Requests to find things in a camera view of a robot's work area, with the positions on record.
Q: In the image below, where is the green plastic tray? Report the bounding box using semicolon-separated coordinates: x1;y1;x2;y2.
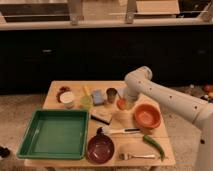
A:
17;109;89;160

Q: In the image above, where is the orange bowl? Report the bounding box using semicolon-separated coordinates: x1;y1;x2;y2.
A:
134;104;161;129

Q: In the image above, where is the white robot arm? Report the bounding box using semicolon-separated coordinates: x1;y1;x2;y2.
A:
124;66;213;171

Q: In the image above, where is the silver fork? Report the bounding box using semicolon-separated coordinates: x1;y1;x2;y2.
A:
119;153;156;160

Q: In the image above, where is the green chili pepper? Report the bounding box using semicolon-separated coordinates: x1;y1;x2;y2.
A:
143;135;165;160

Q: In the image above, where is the dark red small object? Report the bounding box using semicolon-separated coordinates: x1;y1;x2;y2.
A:
56;86;71;103

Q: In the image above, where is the orange apple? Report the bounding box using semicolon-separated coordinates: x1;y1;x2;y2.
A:
116;98;127;110

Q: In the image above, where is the purple bowl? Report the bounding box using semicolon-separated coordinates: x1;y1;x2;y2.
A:
86;134;115;164

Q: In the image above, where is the white cup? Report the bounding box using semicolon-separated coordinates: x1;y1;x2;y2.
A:
60;91;75;108

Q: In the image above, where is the blue sponge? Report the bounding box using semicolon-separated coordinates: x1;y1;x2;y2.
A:
92;90;104;106

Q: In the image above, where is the wooden table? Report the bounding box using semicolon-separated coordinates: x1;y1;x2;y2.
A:
24;81;175;169

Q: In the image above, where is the light blue cloth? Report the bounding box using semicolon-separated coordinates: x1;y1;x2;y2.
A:
117;87;124;98

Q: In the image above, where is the black object on floor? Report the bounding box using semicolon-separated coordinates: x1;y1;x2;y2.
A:
0;146;10;158

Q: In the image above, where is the metal cup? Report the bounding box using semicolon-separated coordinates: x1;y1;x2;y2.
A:
106;88;117;103

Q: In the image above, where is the black cabinet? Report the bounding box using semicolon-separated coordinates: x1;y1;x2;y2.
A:
0;26;213;94

